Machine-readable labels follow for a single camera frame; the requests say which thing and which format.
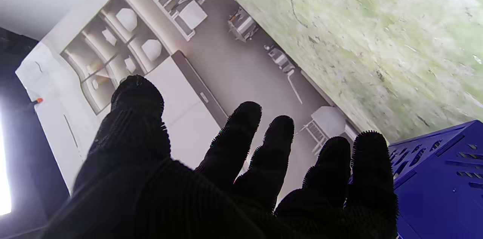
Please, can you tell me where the blue perforated plastic file rack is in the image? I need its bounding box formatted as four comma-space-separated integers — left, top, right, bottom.
388, 120, 483, 239

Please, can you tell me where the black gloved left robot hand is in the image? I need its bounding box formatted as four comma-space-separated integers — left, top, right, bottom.
42, 75, 399, 239

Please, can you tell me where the printed kitchen scene backdrop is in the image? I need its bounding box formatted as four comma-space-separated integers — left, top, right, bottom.
15, 0, 361, 196

